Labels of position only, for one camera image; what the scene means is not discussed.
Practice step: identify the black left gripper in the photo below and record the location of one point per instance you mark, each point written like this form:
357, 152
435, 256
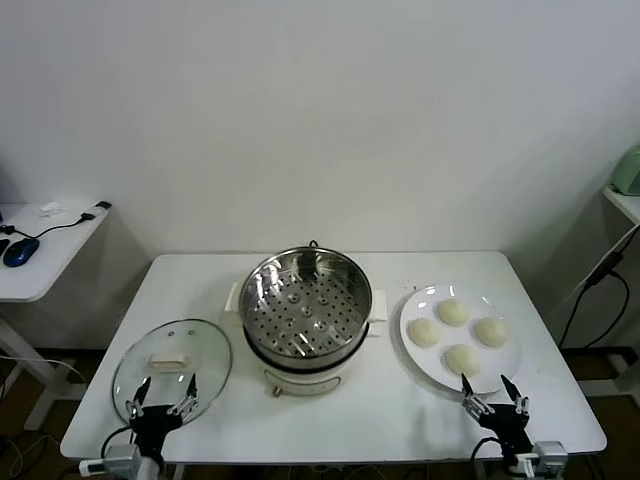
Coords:
152, 425

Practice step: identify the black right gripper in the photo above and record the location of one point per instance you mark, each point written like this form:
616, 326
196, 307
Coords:
507, 425

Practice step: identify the white steamed baozi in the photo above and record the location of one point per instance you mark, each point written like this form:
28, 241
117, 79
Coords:
463, 360
453, 313
490, 331
424, 332

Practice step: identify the round glass pot lid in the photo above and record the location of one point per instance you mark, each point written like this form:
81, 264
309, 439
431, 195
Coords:
200, 345

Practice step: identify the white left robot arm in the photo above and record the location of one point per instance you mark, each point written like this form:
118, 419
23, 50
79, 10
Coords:
152, 470

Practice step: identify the perforated steel steamer basket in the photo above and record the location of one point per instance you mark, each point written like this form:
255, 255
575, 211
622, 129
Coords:
248, 300

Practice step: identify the stainless steel steamer pot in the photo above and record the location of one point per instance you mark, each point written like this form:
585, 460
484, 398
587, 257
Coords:
300, 382

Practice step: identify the white round plate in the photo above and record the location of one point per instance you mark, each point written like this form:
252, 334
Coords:
430, 370

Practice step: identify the white side desk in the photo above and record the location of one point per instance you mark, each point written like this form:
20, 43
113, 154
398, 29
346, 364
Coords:
50, 260

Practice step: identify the blue computer mouse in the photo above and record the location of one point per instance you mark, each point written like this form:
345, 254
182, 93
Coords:
20, 251

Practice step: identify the small black device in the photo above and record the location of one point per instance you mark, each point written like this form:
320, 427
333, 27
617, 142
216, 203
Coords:
3, 247

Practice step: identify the small white crumpled object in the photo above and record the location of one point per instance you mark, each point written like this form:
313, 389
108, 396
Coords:
49, 209

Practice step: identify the white shelf table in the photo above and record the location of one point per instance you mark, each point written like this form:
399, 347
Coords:
625, 200

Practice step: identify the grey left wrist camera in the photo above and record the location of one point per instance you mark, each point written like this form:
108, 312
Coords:
122, 459

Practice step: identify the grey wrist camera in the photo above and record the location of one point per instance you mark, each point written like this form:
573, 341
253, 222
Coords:
550, 457
122, 459

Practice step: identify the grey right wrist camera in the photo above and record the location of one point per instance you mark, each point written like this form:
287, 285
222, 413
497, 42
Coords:
550, 457

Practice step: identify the white desk leg frame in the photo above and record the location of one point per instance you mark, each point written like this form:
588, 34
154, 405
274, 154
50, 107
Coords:
632, 380

